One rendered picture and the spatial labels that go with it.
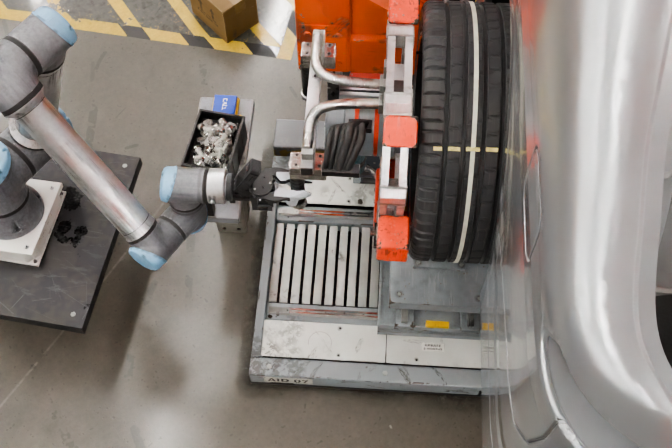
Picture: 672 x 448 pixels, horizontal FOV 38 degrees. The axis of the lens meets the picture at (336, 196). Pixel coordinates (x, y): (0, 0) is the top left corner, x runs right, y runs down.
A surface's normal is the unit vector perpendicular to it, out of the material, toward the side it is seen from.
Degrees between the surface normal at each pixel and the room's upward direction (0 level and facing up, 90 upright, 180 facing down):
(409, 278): 0
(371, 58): 90
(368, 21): 90
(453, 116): 28
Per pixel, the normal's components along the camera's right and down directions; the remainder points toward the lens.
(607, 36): -0.61, -0.30
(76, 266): 0.00, -0.51
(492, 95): -0.03, -0.20
